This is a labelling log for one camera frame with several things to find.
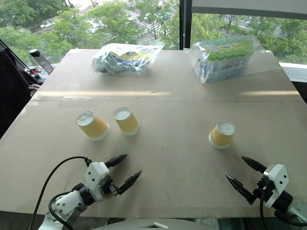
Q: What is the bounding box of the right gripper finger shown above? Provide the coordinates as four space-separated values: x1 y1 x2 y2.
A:
241 156 268 173
224 173 256 206

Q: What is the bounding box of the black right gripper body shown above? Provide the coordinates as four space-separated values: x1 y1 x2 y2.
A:
251 174 274 200

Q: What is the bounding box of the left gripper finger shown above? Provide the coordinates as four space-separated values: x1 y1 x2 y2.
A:
104 154 128 168
116 170 142 196

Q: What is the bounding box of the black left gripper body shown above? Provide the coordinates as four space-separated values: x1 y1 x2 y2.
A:
100 175 121 197

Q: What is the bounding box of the yellow paper cup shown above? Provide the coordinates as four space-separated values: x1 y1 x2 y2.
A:
113 106 141 137
76 111 111 141
208 120 236 150

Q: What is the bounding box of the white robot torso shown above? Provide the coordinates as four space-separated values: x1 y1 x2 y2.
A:
95 217 223 230

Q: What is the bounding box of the clear bag of blue packets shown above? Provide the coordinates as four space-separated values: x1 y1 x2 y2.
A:
92 43 165 76

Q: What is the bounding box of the wrapped pack of green-capped bottles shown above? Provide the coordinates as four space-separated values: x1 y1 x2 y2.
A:
188 34 266 84

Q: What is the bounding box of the dark bottle with black cap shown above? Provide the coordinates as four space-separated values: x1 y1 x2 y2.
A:
28 48 55 75

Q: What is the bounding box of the white roller blind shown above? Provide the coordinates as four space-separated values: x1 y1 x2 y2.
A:
191 0 307 20

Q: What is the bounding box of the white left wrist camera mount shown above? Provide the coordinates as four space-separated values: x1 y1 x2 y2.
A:
84 161 111 201

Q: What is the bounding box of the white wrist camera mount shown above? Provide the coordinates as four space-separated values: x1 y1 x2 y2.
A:
262 163 290 208
84 161 111 201

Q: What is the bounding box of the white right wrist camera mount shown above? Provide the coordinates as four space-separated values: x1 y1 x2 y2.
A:
262 163 290 208

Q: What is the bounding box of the dark window frame post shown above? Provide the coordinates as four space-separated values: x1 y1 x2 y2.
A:
179 0 193 51

